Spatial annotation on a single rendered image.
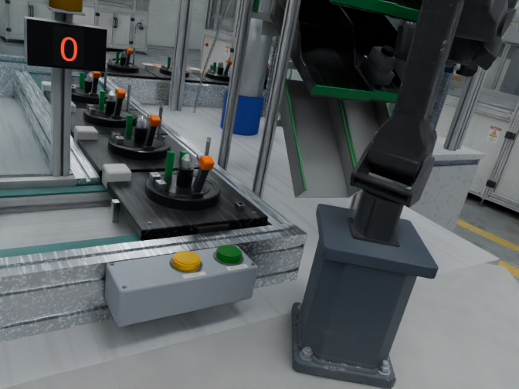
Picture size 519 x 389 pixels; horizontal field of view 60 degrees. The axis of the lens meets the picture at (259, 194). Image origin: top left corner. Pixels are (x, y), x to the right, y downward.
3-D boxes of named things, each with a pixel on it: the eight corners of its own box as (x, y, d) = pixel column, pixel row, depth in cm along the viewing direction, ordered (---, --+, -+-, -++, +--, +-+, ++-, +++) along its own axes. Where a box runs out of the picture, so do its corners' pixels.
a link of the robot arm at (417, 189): (406, 211, 56) (422, 163, 54) (342, 187, 60) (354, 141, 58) (422, 199, 61) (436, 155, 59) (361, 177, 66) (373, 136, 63)
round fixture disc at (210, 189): (232, 207, 84) (233, 197, 83) (161, 213, 76) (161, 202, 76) (200, 178, 94) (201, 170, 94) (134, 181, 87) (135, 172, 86)
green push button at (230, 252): (245, 266, 69) (247, 255, 68) (222, 271, 66) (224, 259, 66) (232, 253, 72) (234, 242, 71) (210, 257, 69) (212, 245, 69)
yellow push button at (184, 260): (203, 274, 65) (205, 262, 64) (178, 279, 63) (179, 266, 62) (192, 259, 68) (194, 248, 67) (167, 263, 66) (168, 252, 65)
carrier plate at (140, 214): (266, 226, 84) (269, 215, 83) (140, 241, 71) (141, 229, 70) (209, 177, 102) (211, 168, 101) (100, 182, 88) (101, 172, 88)
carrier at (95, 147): (207, 175, 103) (214, 122, 98) (99, 180, 90) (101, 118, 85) (167, 141, 121) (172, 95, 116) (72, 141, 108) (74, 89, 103)
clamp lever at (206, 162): (203, 194, 80) (215, 162, 76) (192, 194, 79) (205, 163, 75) (196, 180, 82) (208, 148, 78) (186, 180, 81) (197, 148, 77)
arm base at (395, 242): (400, 248, 59) (414, 206, 57) (352, 238, 59) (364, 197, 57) (389, 224, 66) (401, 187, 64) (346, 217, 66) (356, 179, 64)
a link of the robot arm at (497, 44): (500, 72, 74) (522, 21, 74) (476, 55, 71) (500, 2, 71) (467, 76, 80) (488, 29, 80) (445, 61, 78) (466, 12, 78)
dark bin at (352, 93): (368, 103, 89) (387, 71, 84) (310, 96, 83) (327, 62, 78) (319, 26, 105) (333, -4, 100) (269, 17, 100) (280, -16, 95)
